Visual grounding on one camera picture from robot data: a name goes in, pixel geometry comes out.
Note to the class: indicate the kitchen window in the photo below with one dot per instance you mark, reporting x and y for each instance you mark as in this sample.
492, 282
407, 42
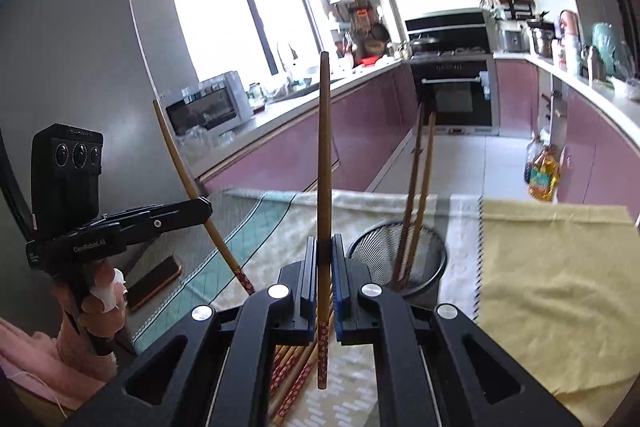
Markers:
210, 7

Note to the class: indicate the red-tipped wooden chopstick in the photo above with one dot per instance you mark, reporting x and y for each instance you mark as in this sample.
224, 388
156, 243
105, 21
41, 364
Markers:
177, 159
414, 167
426, 167
324, 132

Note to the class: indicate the glass jar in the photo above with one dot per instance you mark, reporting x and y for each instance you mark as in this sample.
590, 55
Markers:
256, 96

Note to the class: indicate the yellow cooking oil bottle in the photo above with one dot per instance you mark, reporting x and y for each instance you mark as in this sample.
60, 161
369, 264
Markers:
542, 179

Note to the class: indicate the green kettle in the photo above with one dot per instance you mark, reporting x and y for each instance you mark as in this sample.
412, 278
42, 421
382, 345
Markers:
605, 49

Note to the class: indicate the steel thermos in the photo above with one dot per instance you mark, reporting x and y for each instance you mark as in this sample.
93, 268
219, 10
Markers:
592, 64

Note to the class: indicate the patterned green beige tablecloth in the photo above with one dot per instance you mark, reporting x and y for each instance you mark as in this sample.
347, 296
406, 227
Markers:
280, 227

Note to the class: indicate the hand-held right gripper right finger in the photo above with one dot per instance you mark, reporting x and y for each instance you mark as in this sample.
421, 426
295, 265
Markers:
340, 287

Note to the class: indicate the pink kettle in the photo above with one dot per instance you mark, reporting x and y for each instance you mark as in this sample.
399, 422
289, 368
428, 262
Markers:
569, 23

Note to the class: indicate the person's left hand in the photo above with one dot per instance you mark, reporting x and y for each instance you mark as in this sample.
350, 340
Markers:
107, 302

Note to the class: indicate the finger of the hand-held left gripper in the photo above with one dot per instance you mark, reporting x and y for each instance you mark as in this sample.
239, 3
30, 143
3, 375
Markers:
190, 206
192, 221

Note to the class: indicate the pink base cabinets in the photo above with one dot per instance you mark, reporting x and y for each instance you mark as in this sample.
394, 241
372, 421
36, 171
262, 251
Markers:
600, 167
300, 142

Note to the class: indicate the steel pot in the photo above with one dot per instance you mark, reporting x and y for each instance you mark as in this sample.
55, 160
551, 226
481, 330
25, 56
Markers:
541, 39

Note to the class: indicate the bunch of wooden chopsticks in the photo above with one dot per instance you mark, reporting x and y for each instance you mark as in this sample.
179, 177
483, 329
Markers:
290, 367

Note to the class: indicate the black mesh holder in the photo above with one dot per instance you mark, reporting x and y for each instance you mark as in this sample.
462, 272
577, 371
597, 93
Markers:
372, 247

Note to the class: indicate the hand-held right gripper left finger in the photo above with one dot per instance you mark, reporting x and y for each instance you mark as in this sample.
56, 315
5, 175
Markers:
311, 279

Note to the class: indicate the knife rack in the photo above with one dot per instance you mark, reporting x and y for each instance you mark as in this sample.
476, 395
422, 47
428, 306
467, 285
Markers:
554, 114

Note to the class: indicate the white bowl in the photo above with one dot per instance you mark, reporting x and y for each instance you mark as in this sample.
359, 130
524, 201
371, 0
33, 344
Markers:
632, 90

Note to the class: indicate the black built-in oven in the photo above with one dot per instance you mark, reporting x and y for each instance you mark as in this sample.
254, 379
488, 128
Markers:
452, 82

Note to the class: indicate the chrome faucet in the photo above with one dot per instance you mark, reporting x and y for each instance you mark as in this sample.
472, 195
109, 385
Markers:
286, 57

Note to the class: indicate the black wok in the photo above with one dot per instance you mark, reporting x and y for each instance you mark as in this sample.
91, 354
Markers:
425, 43

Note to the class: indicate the brown smartphone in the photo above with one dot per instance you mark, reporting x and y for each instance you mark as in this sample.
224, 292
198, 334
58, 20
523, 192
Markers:
155, 282

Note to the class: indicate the microwave oven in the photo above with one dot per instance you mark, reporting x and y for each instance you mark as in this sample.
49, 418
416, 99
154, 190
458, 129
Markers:
210, 112

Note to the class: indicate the dark sauce bottle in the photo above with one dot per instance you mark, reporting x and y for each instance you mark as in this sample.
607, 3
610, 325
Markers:
531, 162

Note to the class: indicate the hanging pans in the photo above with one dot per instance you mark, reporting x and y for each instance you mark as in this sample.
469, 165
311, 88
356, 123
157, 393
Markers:
372, 34

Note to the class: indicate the person's left forearm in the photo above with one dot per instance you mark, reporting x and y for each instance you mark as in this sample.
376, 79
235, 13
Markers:
35, 357

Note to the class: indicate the grey refrigerator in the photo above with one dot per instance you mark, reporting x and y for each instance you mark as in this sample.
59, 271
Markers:
75, 57

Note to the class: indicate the black range hood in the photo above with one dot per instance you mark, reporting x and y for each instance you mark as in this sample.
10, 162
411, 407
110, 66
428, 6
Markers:
445, 27

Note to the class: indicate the silver rice cooker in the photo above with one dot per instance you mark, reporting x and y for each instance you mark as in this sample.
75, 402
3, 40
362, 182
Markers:
515, 41

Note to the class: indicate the clear plastic bags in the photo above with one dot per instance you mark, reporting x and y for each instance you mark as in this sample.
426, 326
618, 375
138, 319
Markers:
205, 139

